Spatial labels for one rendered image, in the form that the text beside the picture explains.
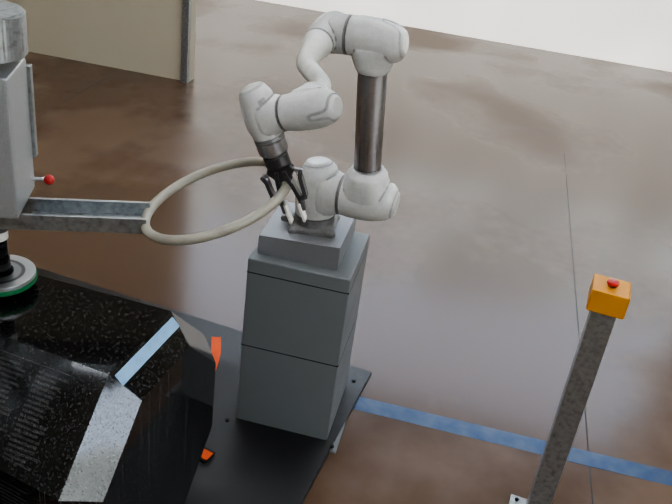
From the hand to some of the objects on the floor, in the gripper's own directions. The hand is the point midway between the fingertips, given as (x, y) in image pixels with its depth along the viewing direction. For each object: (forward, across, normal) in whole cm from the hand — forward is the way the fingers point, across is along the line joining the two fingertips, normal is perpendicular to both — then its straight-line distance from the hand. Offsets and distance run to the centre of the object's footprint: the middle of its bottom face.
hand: (295, 211), depth 243 cm
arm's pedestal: (+119, +48, -47) cm, 136 cm away
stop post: (+153, -49, -4) cm, 161 cm away
